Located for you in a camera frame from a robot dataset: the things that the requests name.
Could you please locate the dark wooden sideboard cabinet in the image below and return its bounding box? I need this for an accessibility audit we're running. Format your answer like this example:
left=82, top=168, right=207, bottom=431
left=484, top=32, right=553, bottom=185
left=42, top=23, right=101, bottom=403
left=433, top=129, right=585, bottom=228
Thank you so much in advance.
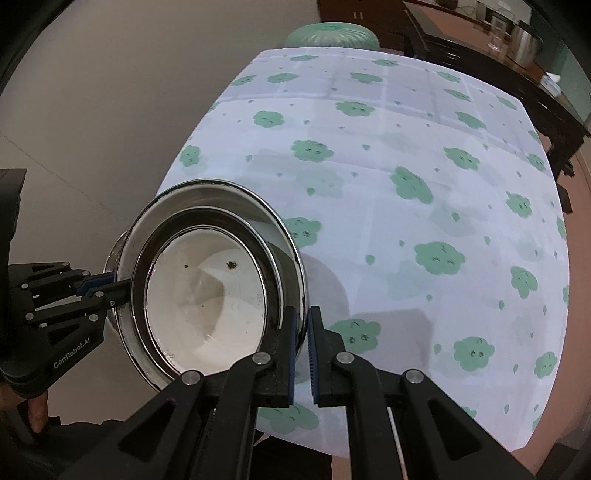
left=318, top=0, right=407, bottom=28

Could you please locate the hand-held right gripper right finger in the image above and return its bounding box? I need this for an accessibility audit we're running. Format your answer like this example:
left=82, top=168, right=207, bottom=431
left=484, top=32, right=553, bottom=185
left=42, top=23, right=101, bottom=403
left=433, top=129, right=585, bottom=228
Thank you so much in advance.
left=307, top=305, right=537, bottom=480

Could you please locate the dark wooden bench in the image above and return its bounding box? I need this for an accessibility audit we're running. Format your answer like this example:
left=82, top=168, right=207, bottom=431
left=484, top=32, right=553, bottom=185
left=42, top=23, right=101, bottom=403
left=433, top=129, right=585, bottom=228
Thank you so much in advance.
left=555, top=157, right=577, bottom=214

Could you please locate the steel thermos jug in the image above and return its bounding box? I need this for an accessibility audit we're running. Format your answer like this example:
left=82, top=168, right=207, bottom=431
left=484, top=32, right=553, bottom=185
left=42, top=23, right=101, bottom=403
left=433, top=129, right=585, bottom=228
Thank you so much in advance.
left=508, top=21, right=543, bottom=63

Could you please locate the green plastic stool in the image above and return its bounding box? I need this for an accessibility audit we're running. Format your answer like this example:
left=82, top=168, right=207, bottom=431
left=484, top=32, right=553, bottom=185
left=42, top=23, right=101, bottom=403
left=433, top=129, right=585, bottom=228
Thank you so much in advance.
left=283, top=23, right=380, bottom=51

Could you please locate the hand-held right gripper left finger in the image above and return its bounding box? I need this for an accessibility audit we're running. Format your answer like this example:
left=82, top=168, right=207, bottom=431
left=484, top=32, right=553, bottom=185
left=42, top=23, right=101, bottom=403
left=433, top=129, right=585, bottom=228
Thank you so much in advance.
left=111, top=306, right=298, bottom=480

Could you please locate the cloud print tablecloth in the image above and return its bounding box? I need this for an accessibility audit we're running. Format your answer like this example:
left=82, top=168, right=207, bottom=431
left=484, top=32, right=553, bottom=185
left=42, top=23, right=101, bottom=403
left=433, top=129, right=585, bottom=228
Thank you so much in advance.
left=157, top=45, right=570, bottom=450

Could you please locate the dark wooden table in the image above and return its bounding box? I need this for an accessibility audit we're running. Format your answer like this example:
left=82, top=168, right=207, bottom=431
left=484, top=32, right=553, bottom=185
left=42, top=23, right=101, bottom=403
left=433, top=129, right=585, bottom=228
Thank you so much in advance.
left=401, top=0, right=591, bottom=183

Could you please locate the large white enamel bowl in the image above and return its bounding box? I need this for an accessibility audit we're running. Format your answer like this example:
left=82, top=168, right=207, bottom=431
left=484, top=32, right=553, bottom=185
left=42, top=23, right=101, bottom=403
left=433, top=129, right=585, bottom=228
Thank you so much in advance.
left=144, top=225, right=271, bottom=372

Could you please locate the person's left hand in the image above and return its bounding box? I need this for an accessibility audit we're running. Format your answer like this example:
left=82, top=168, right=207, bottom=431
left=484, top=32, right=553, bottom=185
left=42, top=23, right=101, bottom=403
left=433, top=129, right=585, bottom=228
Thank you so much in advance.
left=26, top=390, right=49, bottom=433

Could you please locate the white tissue box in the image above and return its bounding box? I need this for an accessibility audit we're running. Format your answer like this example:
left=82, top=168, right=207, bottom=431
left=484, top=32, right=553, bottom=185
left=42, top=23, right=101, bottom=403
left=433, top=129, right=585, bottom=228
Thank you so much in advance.
left=540, top=71, right=564, bottom=95

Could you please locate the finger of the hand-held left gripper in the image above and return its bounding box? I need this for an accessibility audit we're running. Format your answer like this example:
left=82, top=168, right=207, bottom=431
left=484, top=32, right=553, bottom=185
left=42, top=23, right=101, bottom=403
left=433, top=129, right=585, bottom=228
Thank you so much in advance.
left=9, top=261, right=115, bottom=297
left=25, top=281, right=133, bottom=329

